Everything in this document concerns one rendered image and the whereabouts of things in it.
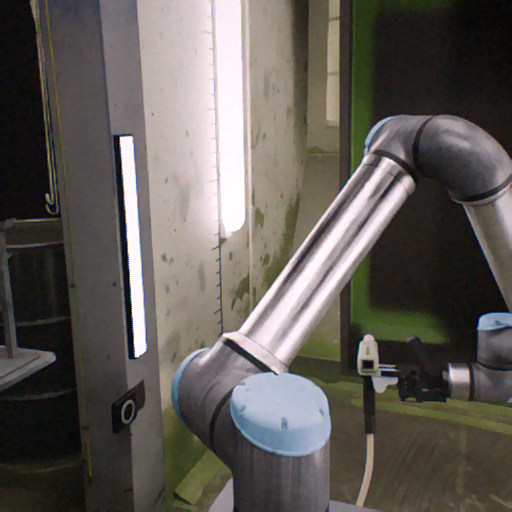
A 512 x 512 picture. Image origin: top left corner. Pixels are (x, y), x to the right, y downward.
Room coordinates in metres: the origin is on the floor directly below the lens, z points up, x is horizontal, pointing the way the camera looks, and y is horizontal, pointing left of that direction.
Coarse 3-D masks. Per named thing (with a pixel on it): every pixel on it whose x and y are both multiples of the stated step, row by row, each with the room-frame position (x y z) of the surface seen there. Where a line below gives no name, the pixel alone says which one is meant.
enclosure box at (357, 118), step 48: (384, 0) 1.97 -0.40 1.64; (432, 0) 1.94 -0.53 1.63; (480, 0) 1.91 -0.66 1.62; (384, 48) 2.00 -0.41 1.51; (432, 48) 1.96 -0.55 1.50; (480, 48) 1.93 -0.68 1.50; (384, 96) 2.02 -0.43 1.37; (432, 96) 1.99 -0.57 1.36; (480, 96) 1.95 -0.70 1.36; (432, 192) 2.04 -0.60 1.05; (384, 240) 2.12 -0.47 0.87; (432, 240) 2.08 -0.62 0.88; (384, 288) 2.16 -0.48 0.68; (432, 288) 2.11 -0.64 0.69; (480, 288) 2.07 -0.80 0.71; (384, 336) 2.10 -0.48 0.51; (432, 336) 2.08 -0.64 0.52
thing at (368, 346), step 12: (372, 336) 1.79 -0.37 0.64; (360, 348) 1.49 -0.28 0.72; (372, 348) 1.47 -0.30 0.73; (360, 360) 1.34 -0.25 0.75; (372, 360) 1.34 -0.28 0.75; (360, 372) 1.34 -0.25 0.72; (372, 372) 1.34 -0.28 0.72; (372, 384) 1.42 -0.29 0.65; (372, 396) 1.41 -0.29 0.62; (372, 408) 1.40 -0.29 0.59; (372, 420) 1.40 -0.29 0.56; (372, 432) 1.39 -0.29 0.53
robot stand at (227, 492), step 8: (232, 480) 1.03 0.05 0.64; (224, 488) 1.00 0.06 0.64; (232, 488) 1.00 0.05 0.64; (224, 496) 0.98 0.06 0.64; (232, 496) 0.98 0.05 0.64; (216, 504) 0.96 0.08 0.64; (224, 504) 0.96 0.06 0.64; (232, 504) 0.96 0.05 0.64; (336, 504) 0.95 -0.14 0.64; (344, 504) 0.95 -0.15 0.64
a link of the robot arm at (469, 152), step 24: (432, 120) 1.13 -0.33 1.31; (456, 120) 1.11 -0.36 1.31; (432, 144) 1.10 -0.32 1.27; (456, 144) 1.08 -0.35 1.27; (480, 144) 1.07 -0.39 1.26; (432, 168) 1.11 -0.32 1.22; (456, 168) 1.07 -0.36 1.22; (480, 168) 1.06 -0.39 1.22; (504, 168) 1.07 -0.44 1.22; (456, 192) 1.09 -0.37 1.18; (480, 192) 1.07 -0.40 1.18; (504, 192) 1.09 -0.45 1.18; (480, 216) 1.11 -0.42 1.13; (504, 216) 1.10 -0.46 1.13; (480, 240) 1.15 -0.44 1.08; (504, 240) 1.12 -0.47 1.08; (504, 264) 1.14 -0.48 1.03; (504, 288) 1.18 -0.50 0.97
